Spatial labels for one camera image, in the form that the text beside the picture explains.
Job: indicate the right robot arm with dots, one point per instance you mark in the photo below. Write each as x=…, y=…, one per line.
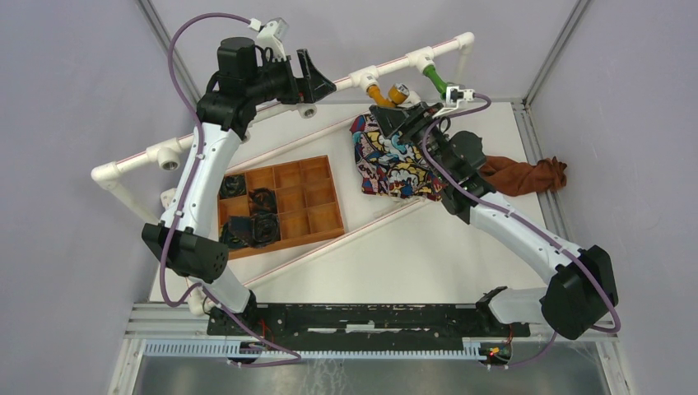
x=579, y=292

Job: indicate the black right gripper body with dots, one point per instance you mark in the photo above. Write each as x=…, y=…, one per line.
x=439, y=141

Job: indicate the brown cloth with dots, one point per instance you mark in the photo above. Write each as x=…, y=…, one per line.
x=513, y=178

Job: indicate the white slotted cable duct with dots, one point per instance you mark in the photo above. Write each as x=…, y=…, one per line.
x=241, y=349

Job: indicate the dark patterned rolled cloth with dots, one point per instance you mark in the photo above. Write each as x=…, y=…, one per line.
x=256, y=231

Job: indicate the white pvc pipe frame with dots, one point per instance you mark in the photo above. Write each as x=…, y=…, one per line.
x=108, y=176

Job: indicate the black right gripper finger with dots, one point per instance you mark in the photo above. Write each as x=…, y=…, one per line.
x=419, y=118
x=392, y=121

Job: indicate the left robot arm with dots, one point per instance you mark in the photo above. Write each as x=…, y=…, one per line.
x=181, y=240

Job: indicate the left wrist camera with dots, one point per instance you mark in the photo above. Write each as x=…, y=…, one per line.
x=270, y=36

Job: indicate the comic print cloth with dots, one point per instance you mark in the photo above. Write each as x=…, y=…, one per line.
x=389, y=168

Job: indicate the green plastic water faucet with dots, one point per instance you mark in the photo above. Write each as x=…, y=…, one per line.
x=436, y=80

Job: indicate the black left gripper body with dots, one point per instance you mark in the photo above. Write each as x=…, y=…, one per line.
x=276, y=81

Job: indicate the wooden compartment tray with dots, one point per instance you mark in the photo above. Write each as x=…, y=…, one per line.
x=307, y=204

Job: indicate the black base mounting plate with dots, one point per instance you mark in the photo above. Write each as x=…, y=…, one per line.
x=377, y=327

